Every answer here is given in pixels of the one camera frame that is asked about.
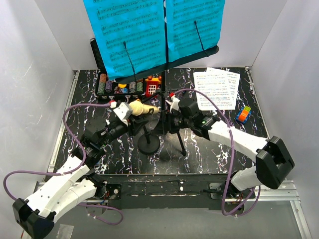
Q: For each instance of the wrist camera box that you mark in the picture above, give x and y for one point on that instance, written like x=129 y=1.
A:
x=123 y=112
x=173 y=101

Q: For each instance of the blue sheet music left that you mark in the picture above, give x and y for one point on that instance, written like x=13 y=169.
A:
x=129 y=33

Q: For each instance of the white sheet music page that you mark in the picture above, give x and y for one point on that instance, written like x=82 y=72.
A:
x=216 y=87

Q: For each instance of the black music stand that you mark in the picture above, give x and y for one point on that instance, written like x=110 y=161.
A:
x=161 y=70

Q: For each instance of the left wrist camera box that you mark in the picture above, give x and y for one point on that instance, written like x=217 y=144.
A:
x=123 y=112

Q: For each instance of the blue sheet music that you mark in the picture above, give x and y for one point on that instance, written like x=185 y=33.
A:
x=192 y=26
x=129 y=33

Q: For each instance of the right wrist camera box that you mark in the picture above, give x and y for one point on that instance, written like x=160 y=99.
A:
x=173 y=101

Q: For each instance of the blue sheet music right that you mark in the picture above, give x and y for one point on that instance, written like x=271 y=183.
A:
x=192 y=26

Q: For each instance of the orange green blue block toy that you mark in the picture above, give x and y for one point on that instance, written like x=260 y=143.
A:
x=243 y=114

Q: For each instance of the black microphone stand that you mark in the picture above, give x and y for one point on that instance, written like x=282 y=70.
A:
x=148 y=143

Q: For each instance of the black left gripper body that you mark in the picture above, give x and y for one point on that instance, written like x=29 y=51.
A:
x=117 y=130

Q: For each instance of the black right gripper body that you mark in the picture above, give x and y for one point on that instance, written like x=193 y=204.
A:
x=175 y=121

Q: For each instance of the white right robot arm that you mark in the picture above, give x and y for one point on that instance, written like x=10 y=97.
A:
x=272 y=158

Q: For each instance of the white sheet music page under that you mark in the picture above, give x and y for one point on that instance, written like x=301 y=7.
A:
x=233 y=80

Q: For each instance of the black poker chip case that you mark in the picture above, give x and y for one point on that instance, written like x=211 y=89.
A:
x=108 y=90

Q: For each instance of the red yellow toy block house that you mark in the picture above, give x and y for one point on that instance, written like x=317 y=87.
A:
x=152 y=84

